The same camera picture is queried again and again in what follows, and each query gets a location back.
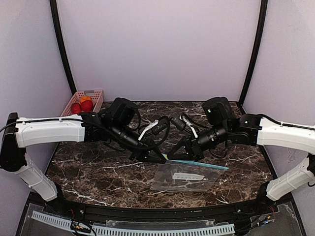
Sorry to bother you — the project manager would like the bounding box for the left black frame post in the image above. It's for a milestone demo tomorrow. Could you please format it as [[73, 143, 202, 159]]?
[[49, 0, 77, 95]]

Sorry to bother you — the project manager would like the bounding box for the white slotted cable duct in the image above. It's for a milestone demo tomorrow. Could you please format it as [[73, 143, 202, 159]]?
[[31, 210, 235, 236]]

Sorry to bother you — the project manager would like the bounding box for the right black frame post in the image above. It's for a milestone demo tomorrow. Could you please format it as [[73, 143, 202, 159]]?
[[238, 0, 268, 107]]

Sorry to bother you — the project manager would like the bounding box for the red apple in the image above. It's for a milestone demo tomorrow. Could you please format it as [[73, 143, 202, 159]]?
[[81, 101, 94, 112], [70, 103, 82, 114]]

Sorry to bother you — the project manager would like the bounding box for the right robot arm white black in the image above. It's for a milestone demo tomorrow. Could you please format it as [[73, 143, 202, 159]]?
[[167, 97, 315, 203]]

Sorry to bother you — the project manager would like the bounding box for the clear zip top bag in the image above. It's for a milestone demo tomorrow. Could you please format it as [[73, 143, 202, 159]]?
[[150, 154, 229, 192]]

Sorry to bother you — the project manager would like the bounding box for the red apple right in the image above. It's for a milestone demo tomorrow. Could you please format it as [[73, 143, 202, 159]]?
[[81, 101, 94, 112]]

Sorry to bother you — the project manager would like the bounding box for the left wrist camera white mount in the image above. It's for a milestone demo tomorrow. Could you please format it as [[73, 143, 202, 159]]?
[[138, 118, 168, 141]]

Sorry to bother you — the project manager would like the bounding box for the black frame post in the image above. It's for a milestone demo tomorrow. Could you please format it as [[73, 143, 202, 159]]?
[[49, 0, 77, 95], [238, 0, 268, 107]]

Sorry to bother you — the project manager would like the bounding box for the black front rail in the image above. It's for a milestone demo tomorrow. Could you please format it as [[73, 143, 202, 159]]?
[[45, 200, 272, 224]]

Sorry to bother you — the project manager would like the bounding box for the pink plastic basket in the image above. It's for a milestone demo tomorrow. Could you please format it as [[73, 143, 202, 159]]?
[[60, 89, 104, 118]]

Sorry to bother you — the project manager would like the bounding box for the red apple left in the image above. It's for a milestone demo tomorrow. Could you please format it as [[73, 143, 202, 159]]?
[[70, 103, 82, 114]]

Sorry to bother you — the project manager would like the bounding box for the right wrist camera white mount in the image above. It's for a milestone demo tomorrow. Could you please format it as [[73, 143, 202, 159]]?
[[170, 115, 198, 138]]

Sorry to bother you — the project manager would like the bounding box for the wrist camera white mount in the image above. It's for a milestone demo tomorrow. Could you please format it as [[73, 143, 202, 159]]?
[[170, 115, 198, 138], [138, 118, 168, 141]]

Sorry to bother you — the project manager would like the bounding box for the orange tangerine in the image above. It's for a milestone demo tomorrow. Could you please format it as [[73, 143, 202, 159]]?
[[79, 96, 92, 104]]

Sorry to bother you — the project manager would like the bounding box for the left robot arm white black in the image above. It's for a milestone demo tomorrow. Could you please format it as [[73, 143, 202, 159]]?
[[0, 98, 170, 202]]

